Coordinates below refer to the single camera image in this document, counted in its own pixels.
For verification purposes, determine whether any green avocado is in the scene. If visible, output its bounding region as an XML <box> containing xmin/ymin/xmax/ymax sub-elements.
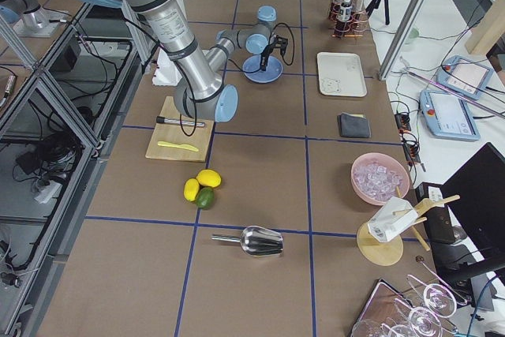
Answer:
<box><xmin>195</xmin><ymin>187</ymin><xmax>215</xmax><ymax>209</ymax></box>

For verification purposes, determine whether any blue teach pendant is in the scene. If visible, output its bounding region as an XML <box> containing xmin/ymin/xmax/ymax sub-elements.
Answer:
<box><xmin>419</xmin><ymin>90</ymin><xmax>481</xmax><ymax>141</ymax></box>
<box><xmin>436</xmin><ymin>55</ymin><xmax>492</xmax><ymax>100</ymax></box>

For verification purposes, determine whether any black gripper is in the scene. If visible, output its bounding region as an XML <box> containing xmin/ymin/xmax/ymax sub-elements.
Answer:
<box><xmin>260</xmin><ymin>36</ymin><xmax>288</xmax><ymax>71</ymax></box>

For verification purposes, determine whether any bottle white cap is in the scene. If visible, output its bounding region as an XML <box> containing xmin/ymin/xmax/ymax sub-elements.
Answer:
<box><xmin>352</xmin><ymin>0</ymin><xmax>364</xmax><ymax>13</ymax></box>
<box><xmin>331</xmin><ymin>0</ymin><xmax>343</xmax><ymax>21</ymax></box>
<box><xmin>339</xmin><ymin>0</ymin><xmax>352</xmax><ymax>23</ymax></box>

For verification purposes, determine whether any aluminium frame post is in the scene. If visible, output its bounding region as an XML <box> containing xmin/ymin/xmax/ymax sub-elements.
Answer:
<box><xmin>378</xmin><ymin>0</ymin><xmax>426</xmax><ymax>81</ymax></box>

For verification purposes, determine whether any yellow lemon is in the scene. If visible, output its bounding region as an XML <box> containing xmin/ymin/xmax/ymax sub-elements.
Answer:
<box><xmin>196</xmin><ymin>169</ymin><xmax>222</xmax><ymax>188</ymax></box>
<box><xmin>183</xmin><ymin>178</ymin><xmax>200</xmax><ymax>202</ymax></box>

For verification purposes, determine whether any yellow plastic knife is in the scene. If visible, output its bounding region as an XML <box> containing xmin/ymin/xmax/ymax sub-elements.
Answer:
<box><xmin>157</xmin><ymin>140</ymin><xmax>200</xmax><ymax>152</ymax></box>

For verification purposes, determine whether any copper wire bottle rack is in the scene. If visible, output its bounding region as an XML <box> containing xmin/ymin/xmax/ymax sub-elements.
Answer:
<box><xmin>329</xmin><ymin>3</ymin><xmax>368</xmax><ymax>39</ymax></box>

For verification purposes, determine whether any wooden cup stand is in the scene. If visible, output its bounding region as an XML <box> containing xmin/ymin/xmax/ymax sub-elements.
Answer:
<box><xmin>357</xmin><ymin>195</ymin><xmax>460</xmax><ymax>266</ymax></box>

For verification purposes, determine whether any bottle white cap lower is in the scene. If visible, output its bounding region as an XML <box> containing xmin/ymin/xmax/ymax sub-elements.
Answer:
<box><xmin>339</xmin><ymin>0</ymin><xmax>352</xmax><ymax>23</ymax></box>

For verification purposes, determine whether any white paper carton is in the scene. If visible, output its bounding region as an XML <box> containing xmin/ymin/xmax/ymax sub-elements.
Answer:
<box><xmin>367</xmin><ymin>197</ymin><xmax>418</xmax><ymax>243</ymax></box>

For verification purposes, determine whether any wine glass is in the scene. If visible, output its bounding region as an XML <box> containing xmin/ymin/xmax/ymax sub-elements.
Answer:
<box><xmin>406</xmin><ymin>274</ymin><xmax>457</xmax><ymax>319</ymax></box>
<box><xmin>350</xmin><ymin>319</ymin><xmax>387</xmax><ymax>337</ymax></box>
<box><xmin>394</xmin><ymin>298</ymin><xmax>442</xmax><ymax>337</ymax></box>

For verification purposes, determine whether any steel ice scoop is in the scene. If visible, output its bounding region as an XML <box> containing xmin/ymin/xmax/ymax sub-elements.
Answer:
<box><xmin>211</xmin><ymin>226</ymin><xmax>284</xmax><ymax>257</ymax></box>

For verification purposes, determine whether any bottle white cap upper right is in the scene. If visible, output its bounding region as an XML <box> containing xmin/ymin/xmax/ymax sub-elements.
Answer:
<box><xmin>352</xmin><ymin>0</ymin><xmax>364</xmax><ymax>13</ymax></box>

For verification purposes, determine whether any bamboo cutting board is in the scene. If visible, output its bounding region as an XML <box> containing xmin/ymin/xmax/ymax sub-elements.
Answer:
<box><xmin>145</xmin><ymin>96</ymin><xmax>214</xmax><ymax>163</ymax></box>

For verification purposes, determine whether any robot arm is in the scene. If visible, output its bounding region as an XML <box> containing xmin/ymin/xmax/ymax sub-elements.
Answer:
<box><xmin>210</xmin><ymin>5</ymin><xmax>288</xmax><ymax>73</ymax></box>
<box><xmin>81</xmin><ymin>0</ymin><xmax>238</xmax><ymax>122</ymax></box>

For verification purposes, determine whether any light blue plate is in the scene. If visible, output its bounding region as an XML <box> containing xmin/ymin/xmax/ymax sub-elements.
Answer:
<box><xmin>241</xmin><ymin>55</ymin><xmax>283</xmax><ymax>84</ymax></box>

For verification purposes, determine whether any cream bear tray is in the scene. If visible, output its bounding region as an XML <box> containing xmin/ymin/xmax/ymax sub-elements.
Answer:
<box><xmin>316</xmin><ymin>52</ymin><xmax>367</xmax><ymax>98</ymax></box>

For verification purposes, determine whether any steel tube black cap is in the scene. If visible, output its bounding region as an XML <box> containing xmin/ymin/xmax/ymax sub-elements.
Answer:
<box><xmin>155</xmin><ymin>115</ymin><xmax>206</xmax><ymax>128</ymax></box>

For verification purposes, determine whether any blue teach pendant near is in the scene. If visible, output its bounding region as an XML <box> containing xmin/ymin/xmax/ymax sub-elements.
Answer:
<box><xmin>419</xmin><ymin>90</ymin><xmax>481</xmax><ymax>141</ymax></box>

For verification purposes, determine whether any grey folded cloth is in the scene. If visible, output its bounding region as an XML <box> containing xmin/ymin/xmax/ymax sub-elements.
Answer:
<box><xmin>337</xmin><ymin>113</ymin><xmax>371</xmax><ymax>138</ymax></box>

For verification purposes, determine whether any bottle white cap upper left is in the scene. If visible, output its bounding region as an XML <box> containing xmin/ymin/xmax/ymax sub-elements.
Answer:
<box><xmin>331</xmin><ymin>0</ymin><xmax>343</xmax><ymax>21</ymax></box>

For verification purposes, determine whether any blue teach pendant far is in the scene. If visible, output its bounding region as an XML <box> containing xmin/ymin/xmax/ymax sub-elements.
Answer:
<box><xmin>436</xmin><ymin>55</ymin><xmax>492</xmax><ymax>100</ymax></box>

